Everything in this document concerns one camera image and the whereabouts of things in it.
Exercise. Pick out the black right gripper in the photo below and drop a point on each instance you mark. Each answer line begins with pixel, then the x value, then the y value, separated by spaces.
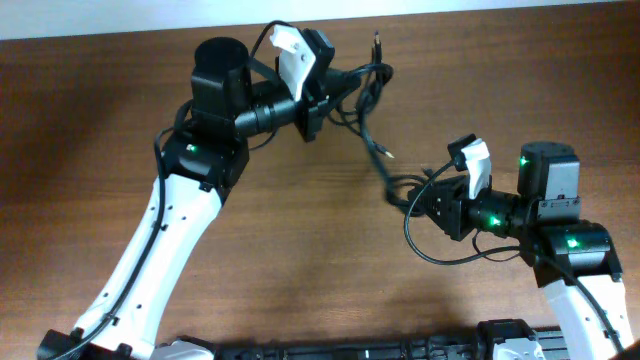
pixel 456 204

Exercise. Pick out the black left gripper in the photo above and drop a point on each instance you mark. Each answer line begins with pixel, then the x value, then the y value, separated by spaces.
pixel 314 105

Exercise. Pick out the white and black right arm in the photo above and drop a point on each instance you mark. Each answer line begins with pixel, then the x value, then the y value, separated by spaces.
pixel 574 260

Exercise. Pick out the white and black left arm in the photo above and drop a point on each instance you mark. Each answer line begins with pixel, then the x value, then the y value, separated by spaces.
pixel 199 160

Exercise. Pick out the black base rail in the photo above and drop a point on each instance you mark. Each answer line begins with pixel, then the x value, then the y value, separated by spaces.
pixel 492 339

